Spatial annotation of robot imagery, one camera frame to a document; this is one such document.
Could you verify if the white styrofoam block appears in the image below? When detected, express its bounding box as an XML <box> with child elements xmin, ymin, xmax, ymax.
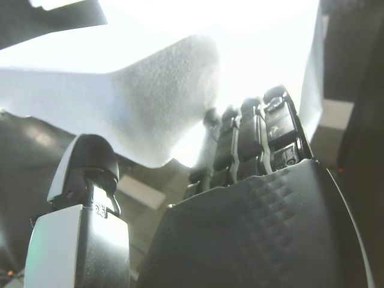
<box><xmin>0</xmin><ymin>34</ymin><xmax>224</xmax><ymax>169</ymax></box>

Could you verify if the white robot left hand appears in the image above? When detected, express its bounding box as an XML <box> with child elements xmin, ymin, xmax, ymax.
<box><xmin>23</xmin><ymin>85</ymin><xmax>376</xmax><ymax>288</ymax></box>

